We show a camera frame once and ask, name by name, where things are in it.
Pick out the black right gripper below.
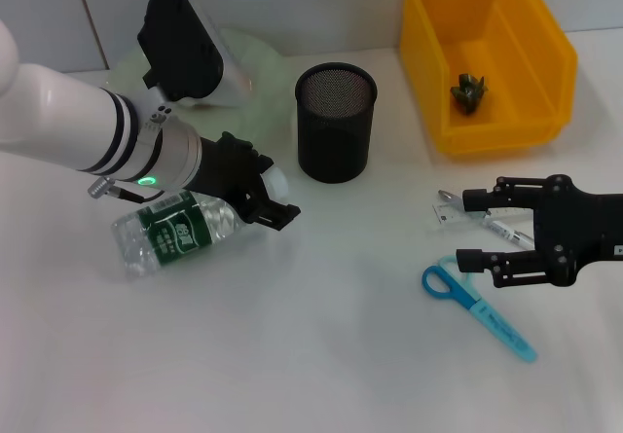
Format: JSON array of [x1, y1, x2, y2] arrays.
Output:
[[456, 173, 623, 289]]

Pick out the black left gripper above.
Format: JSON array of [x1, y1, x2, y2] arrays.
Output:
[[187, 130, 302, 233]]

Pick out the blue scissors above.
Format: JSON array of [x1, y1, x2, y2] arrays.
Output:
[[421, 253, 537, 364]]

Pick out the clear green-label water bottle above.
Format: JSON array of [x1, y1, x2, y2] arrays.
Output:
[[111, 164, 291, 278]]

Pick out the clear silver pen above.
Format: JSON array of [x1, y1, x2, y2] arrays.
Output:
[[437, 189, 536, 252]]

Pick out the transparent plastic ruler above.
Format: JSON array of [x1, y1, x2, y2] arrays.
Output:
[[430, 201, 536, 233]]

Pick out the black mesh pen holder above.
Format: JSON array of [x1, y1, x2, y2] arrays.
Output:
[[293, 62, 380, 185]]

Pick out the green glass fruit plate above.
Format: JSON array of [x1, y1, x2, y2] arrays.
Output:
[[104, 26, 288, 162]]

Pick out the yellow plastic bin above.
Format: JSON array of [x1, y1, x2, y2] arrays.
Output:
[[399, 0, 579, 158]]

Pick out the left arm grey cable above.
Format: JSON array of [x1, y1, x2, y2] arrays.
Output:
[[87, 177, 166, 205]]

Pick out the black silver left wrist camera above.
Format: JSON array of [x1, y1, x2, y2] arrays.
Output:
[[135, 0, 253, 109]]

